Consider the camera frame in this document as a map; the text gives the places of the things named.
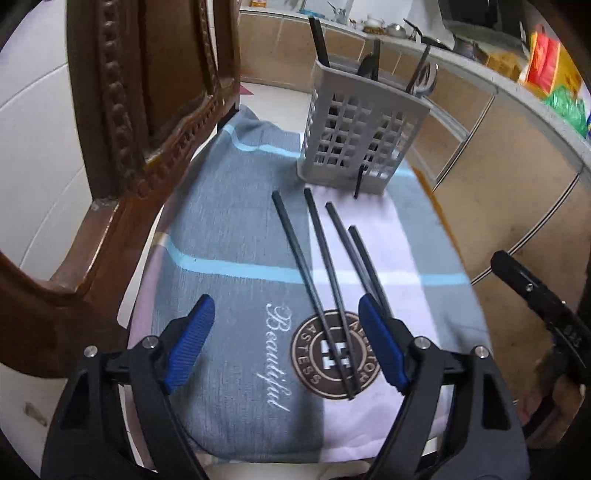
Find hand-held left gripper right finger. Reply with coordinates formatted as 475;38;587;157
358;294;529;480

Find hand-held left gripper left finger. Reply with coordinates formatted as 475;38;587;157
41;294;217;480

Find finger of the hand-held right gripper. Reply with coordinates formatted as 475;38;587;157
490;250;591;384

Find grey plastic utensil holder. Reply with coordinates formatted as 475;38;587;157
297;59;432;195

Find steel spoon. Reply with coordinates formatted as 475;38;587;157
416;62;439;97

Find person's right hand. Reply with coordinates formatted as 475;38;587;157
519;346;585;444

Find grey and pink printed cloth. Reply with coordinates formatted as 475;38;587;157
117;105;492;464

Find green plastic bag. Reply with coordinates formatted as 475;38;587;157
542;85;590;139

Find red and yellow bag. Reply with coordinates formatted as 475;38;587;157
519;25;583;100

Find bamboo rack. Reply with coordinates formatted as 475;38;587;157
485;50;522;82

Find black cooking pot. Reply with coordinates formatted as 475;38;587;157
452;34;488;64

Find carved wooden chair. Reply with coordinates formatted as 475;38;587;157
0;0;241;380

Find black wok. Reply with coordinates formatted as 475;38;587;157
404;18;451;51

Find black range hood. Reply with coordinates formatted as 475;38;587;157
438;0;525;35

